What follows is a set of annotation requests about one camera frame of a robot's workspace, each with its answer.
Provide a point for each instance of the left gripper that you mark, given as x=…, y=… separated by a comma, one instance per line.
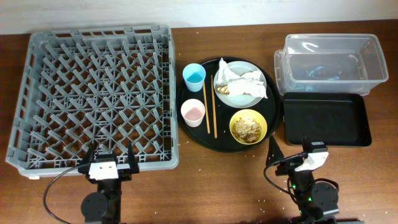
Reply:
x=125, y=172

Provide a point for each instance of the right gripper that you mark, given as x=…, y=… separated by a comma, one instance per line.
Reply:
x=290, y=165

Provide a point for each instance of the yellow bowl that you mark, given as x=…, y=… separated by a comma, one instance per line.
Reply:
x=248, y=113

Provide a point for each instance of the food scraps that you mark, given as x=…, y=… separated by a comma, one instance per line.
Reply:
x=246, y=130

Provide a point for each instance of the white napkin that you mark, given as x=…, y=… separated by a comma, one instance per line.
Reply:
x=249, y=83

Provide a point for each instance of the pink plastic cup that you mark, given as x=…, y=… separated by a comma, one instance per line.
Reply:
x=193, y=111

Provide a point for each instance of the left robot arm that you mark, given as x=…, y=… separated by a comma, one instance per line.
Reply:
x=104, y=205

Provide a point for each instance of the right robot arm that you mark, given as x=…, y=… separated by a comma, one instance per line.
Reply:
x=317, y=199

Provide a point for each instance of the grey dishwasher rack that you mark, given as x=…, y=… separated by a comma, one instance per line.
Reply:
x=111, y=87

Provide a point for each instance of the black rectangular tray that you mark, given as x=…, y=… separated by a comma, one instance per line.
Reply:
x=337, y=119

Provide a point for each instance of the round black tray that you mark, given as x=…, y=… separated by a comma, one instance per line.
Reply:
x=269, y=107

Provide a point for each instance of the left wooden chopstick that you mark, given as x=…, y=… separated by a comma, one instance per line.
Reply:
x=206, y=109

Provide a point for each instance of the wooden chopstick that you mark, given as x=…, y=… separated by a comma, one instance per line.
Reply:
x=214, y=108
x=206, y=109

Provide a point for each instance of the clear plastic bin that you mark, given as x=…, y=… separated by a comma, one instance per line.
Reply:
x=330, y=63

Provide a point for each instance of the grey plate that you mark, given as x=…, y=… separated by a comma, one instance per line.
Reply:
x=241, y=101

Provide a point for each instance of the right wooden chopstick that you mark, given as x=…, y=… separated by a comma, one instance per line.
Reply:
x=214, y=108

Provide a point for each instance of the blue plastic cup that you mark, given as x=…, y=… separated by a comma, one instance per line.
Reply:
x=194, y=76

